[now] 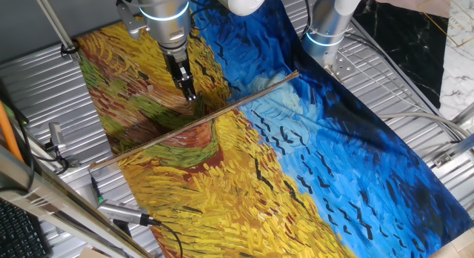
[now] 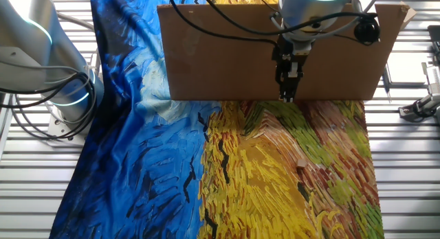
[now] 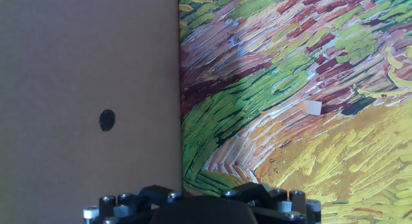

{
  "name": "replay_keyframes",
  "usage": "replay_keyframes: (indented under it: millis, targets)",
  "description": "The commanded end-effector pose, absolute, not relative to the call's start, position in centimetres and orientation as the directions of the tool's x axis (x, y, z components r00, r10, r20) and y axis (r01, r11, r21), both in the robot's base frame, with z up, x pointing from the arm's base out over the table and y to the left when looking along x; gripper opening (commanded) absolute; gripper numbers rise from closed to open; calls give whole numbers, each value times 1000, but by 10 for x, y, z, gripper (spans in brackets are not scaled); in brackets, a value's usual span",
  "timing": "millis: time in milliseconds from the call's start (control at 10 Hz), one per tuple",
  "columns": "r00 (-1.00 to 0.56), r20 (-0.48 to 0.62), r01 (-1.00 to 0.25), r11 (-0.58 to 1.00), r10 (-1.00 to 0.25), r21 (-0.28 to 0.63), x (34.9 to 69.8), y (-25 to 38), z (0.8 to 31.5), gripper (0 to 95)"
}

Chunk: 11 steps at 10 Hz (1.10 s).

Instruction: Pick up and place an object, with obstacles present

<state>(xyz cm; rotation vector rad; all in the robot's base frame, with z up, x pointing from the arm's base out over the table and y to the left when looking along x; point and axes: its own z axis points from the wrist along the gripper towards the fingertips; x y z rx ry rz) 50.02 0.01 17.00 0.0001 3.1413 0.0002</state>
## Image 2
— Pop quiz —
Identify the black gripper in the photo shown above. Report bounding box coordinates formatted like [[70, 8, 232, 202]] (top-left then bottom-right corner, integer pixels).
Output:
[[272, 36, 310, 104]]

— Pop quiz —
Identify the brown cardboard box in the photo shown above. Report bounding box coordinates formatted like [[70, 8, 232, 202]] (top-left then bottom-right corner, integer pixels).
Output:
[[157, 1, 417, 102]]

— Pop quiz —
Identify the dark pen tool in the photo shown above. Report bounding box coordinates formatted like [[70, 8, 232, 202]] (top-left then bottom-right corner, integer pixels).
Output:
[[381, 62, 393, 104]]

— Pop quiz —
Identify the grey flat tray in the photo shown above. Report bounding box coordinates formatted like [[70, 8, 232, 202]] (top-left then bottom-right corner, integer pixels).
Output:
[[384, 52, 429, 88]]

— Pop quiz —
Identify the grey clamp device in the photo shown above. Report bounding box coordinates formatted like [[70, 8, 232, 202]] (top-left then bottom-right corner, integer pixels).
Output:
[[398, 93, 440, 125]]

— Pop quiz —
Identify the black box device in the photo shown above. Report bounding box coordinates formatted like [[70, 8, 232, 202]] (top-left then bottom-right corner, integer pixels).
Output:
[[427, 25, 440, 65]]

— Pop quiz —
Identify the painting print cloth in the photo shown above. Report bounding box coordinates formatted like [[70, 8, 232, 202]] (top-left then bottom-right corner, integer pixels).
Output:
[[49, 0, 385, 239]]

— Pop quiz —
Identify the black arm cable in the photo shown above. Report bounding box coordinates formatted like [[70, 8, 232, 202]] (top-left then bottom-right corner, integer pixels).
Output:
[[199, 0, 379, 36], [166, 0, 281, 49]]

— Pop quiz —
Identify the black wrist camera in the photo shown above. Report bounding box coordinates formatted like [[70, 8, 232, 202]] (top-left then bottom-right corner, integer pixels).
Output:
[[353, 14, 381, 46]]

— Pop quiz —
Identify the silver slotted bracket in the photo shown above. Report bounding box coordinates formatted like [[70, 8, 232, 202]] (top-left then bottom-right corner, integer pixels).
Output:
[[421, 62, 440, 95]]

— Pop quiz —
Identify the black base cable loop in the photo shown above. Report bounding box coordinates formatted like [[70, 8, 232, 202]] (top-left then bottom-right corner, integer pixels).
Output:
[[0, 71, 98, 142]]

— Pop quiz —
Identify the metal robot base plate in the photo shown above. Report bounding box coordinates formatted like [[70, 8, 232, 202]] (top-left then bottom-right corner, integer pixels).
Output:
[[46, 110, 89, 147]]

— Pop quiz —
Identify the grey base cable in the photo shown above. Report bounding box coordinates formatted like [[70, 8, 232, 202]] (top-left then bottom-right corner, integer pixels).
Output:
[[0, 60, 91, 127]]

